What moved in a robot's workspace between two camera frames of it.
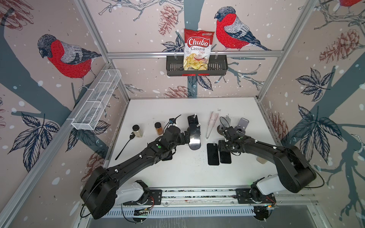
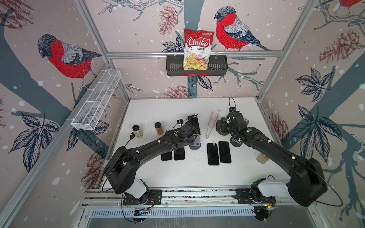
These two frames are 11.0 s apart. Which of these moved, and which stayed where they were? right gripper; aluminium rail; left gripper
Moved: left gripper; right gripper
Stayed: aluminium rail
